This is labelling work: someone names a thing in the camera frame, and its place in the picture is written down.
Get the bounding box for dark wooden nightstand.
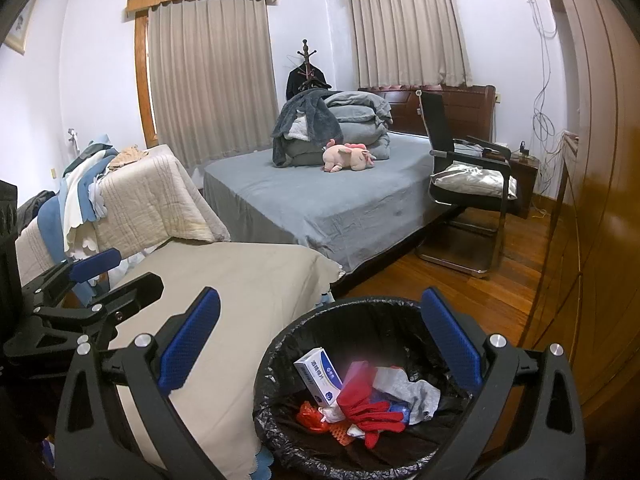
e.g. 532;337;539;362
507;152;542;219

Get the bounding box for pink plush pig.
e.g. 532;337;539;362
321;142;376;175

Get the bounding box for wooden wardrobe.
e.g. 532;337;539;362
520;0;640;411

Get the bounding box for wide beige curtain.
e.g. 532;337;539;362
146;0;278;168

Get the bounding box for blue plastic bag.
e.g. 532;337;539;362
372;400;412;423

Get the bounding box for cream scalloped blanket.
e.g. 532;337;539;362
62;160;108;261

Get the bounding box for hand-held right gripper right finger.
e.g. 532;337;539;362
421;288;587;480

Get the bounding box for light blue blanket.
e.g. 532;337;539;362
62;132;121;221

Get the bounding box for silver seat cushion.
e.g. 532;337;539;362
431;162;517;197

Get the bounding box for folded grey duvet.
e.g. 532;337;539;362
324;91;393;161

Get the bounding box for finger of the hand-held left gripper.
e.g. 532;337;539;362
30;272;165;351
19;248;122;311

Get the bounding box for wooden headboard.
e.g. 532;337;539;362
357;85;497;144

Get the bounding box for white plastic bag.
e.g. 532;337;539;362
320;405;363;438

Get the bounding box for narrow beige curtain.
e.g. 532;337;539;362
350;0;473;90

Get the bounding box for dark grey fleece blanket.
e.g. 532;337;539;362
271;89;345;167

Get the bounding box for wooden coat rack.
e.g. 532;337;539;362
292;38;321;94

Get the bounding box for bed with grey sheet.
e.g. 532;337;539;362
201;132;468;273

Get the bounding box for dark jacket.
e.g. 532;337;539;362
286;66;332;102

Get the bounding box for white cloth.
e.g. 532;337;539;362
287;115;314;142

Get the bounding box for red plastic bag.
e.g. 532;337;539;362
295;401;335;433

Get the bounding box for black cantilever chair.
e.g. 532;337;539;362
416;91;519;278

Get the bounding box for tan cloth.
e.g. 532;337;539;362
107;145;149;169

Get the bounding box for white box with blue print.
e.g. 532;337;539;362
293;347;346;408

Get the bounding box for folded olive blanket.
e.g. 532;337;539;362
285;137;346;167

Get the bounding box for hanging wall cables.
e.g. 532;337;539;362
520;0;564;202

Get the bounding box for beige covered table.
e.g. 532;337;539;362
45;242;346;480

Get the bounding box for wooden window frame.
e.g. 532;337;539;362
134;10;159;149

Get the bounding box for dark grey cloth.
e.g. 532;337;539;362
17;190;56;224

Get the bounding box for red knit glove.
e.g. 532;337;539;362
336;365;406;450

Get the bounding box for black-lined trash bin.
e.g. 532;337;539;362
252;297;483;480

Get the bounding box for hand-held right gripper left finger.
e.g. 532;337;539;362
54;287;236;480

